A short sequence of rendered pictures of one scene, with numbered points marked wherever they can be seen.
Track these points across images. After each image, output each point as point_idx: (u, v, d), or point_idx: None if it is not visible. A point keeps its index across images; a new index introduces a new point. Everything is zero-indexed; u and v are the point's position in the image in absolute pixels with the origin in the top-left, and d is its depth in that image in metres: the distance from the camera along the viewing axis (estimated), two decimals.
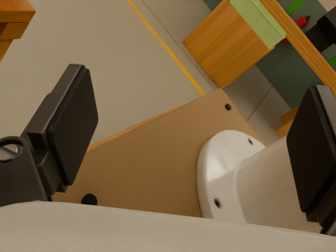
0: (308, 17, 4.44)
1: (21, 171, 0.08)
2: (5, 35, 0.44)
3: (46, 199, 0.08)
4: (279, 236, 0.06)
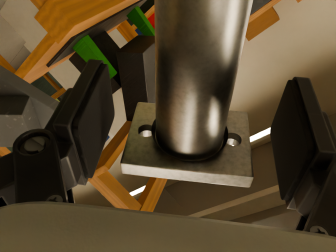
0: None
1: (45, 164, 0.09)
2: None
3: (65, 195, 0.08)
4: (279, 236, 0.06)
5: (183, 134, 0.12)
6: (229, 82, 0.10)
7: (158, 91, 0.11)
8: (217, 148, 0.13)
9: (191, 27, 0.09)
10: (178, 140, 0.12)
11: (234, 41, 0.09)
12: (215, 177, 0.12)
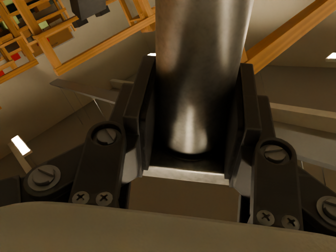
0: None
1: (108, 158, 0.09)
2: None
3: (116, 195, 0.08)
4: (279, 236, 0.06)
5: (183, 133, 0.12)
6: (230, 81, 0.10)
7: (159, 90, 0.11)
8: (217, 147, 0.13)
9: (192, 26, 0.08)
10: (179, 140, 0.12)
11: (235, 40, 0.09)
12: (215, 177, 0.12)
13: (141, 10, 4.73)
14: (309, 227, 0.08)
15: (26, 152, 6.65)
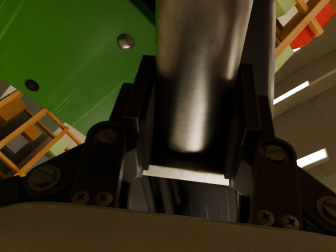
0: None
1: (108, 158, 0.09)
2: None
3: (116, 195, 0.08)
4: (279, 236, 0.06)
5: (183, 133, 0.12)
6: (229, 81, 0.10)
7: (159, 89, 0.11)
8: (217, 147, 0.13)
9: (191, 24, 0.09)
10: (178, 139, 0.12)
11: (234, 39, 0.09)
12: (214, 177, 0.12)
13: None
14: (309, 227, 0.08)
15: None
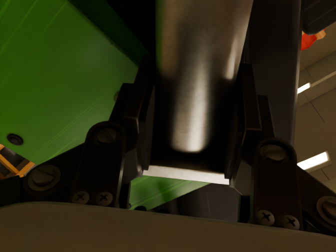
0: None
1: (108, 158, 0.09)
2: None
3: (116, 195, 0.08)
4: (279, 236, 0.06)
5: (183, 133, 0.12)
6: (229, 80, 0.10)
7: (159, 90, 0.11)
8: (217, 147, 0.13)
9: (191, 25, 0.09)
10: (179, 139, 0.12)
11: (234, 39, 0.09)
12: (215, 176, 0.12)
13: None
14: (309, 227, 0.08)
15: None
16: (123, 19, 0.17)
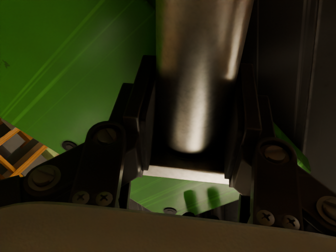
0: None
1: (108, 158, 0.09)
2: None
3: (116, 195, 0.08)
4: (279, 236, 0.06)
5: (184, 133, 0.12)
6: (230, 81, 0.10)
7: (159, 90, 0.11)
8: (217, 147, 0.13)
9: (192, 25, 0.08)
10: (179, 139, 0.12)
11: (235, 40, 0.09)
12: (215, 176, 0.12)
13: None
14: (309, 227, 0.08)
15: None
16: None
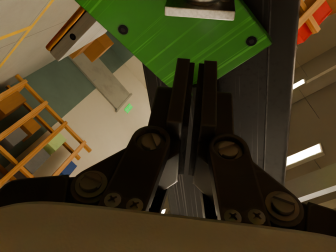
0: None
1: (147, 165, 0.09)
2: None
3: (147, 205, 0.08)
4: (279, 236, 0.06)
5: None
6: None
7: None
8: (216, 0, 0.24)
9: None
10: None
11: None
12: (215, 13, 0.23)
13: None
14: (262, 226, 0.08)
15: None
16: None
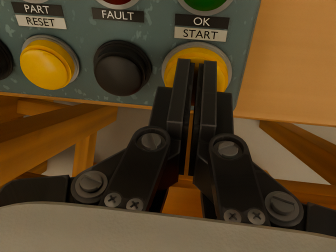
0: None
1: (147, 165, 0.09)
2: None
3: (147, 205, 0.08)
4: (279, 236, 0.06)
5: None
6: None
7: None
8: None
9: None
10: None
11: None
12: None
13: None
14: (262, 226, 0.08)
15: None
16: None
